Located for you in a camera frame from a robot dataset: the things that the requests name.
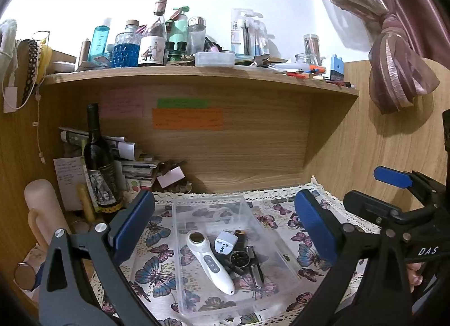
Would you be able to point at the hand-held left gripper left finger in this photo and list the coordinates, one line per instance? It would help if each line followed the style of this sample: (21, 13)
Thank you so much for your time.
(135, 220)

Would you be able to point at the clear bottle with illustrated label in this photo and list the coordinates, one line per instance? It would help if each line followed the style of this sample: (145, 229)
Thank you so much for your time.
(153, 46)

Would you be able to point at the person's right hand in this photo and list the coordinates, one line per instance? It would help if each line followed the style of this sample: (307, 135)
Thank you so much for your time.
(415, 276)

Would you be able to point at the yellow candle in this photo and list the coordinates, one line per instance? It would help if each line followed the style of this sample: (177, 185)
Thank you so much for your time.
(86, 204)

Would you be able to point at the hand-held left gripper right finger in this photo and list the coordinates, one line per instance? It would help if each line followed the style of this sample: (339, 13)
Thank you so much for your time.
(314, 220)

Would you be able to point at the glass bottle with blue beads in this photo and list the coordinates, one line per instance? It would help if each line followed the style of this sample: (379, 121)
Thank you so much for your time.
(126, 50)

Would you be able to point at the white handwritten paper note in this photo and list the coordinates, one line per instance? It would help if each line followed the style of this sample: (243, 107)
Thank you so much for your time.
(68, 182)

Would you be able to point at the orange sticky note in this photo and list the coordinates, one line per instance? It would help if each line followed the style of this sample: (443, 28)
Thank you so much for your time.
(188, 119)

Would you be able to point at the small dark box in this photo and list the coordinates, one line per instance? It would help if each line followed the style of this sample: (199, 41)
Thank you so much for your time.
(242, 238)

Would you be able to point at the black and silver pocket tool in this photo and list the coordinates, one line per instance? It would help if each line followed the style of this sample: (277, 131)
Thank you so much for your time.
(256, 266)

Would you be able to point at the blue liquid bottle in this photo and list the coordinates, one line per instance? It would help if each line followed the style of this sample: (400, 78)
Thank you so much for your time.
(100, 43)

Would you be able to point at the clear lidded plastic box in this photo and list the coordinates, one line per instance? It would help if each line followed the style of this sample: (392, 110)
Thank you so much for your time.
(214, 59)

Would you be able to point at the white cloth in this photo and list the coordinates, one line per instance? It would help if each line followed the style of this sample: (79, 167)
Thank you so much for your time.
(7, 38)

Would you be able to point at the patterned headband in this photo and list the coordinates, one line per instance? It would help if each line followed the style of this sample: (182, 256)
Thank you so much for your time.
(31, 66)

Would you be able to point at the pale pink card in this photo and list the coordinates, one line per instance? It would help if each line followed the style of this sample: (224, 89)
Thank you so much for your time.
(170, 177)

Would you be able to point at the green sticky note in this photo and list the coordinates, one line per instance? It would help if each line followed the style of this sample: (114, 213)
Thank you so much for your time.
(182, 103)

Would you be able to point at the cream cylindrical mug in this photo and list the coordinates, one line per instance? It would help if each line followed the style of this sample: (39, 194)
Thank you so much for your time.
(44, 206)

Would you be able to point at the white travel plug adapter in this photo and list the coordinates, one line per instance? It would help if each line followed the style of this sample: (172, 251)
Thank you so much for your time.
(225, 243)

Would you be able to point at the blue and white box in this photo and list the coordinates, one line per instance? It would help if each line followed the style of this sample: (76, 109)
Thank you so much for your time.
(336, 69)

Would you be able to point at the clear glass jar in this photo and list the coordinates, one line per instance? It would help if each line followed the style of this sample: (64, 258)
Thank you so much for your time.
(311, 48)

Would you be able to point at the round silver mirror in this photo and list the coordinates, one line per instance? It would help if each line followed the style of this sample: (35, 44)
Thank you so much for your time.
(25, 276)

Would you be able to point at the dark wine bottle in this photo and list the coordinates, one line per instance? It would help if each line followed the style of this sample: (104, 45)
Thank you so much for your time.
(100, 171)

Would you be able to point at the green spray bottle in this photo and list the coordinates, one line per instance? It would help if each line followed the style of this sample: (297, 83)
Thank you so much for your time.
(179, 29)

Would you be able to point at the black round grinder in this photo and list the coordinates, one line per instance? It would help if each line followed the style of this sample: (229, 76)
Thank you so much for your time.
(239, 258)

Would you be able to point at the clear plastic container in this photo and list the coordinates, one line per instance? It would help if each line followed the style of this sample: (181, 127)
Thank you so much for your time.
(281, 271)

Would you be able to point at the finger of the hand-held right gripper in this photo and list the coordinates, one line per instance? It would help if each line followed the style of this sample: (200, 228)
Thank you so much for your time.
(392, 176)
(369, 206)

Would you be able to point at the black foam-tipped microphone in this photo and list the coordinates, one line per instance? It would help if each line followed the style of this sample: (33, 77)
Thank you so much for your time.
(236, 270)

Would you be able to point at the stack of papers and booklets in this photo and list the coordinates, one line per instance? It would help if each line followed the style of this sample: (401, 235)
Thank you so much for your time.
(137, 168)

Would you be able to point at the mauve striped curtain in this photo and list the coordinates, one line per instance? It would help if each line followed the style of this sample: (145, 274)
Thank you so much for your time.
(397, 48)

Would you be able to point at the clear bottle with silver cap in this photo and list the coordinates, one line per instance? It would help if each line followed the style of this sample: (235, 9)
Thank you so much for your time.
(197, 36)

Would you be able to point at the white handheld massager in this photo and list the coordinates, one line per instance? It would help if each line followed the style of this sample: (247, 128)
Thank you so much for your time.
(211, 262)

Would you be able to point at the butterfly print lace tablecloth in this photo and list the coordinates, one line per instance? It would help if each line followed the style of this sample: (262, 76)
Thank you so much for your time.
(158, 269)

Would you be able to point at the packaged toothbrushes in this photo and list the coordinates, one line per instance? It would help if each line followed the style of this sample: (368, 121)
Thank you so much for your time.
(246, 34)

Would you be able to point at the white tube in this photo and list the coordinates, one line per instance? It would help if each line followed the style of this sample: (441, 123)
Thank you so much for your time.
(291, 66)

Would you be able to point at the pink sticky note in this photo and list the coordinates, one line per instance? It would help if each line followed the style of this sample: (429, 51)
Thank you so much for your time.
(121, 103)

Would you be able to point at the wooden shelf board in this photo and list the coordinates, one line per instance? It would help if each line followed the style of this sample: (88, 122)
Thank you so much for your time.
(211, 78)

